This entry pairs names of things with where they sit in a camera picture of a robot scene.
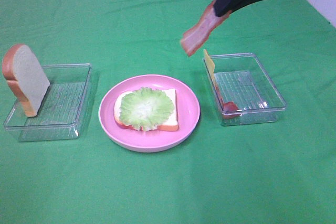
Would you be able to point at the long toy bacon strip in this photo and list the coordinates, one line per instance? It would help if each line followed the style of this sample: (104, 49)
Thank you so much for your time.
(197, 35)

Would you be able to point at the short toy bacon strip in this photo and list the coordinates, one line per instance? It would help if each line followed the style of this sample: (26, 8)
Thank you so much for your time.
(226, 106)

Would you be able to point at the toy bread slice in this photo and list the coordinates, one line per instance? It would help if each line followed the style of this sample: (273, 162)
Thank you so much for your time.
(172, 120)
(25, 77)

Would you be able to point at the green toy lettuce leaf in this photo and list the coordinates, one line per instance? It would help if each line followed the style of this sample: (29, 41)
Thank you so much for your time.
(145, 108)

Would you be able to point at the yellow toy cheese slice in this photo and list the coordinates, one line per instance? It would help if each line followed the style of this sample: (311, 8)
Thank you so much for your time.
(210, 67)

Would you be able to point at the clear right plastic tray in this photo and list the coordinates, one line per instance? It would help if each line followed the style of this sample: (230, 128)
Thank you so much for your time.
(243, 80)

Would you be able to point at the clear plastic tray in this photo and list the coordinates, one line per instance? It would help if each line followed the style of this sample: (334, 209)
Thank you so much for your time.
(243, 80)
(63, 109)

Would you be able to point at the green tablecloth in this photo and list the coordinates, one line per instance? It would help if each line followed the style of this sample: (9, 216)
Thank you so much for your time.
(282, 172)

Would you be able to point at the pink round plate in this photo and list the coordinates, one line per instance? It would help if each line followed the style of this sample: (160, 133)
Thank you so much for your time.
(188, 112)

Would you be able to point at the clear left plastic tray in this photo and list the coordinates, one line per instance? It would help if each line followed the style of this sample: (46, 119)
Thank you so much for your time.
(63, 109)

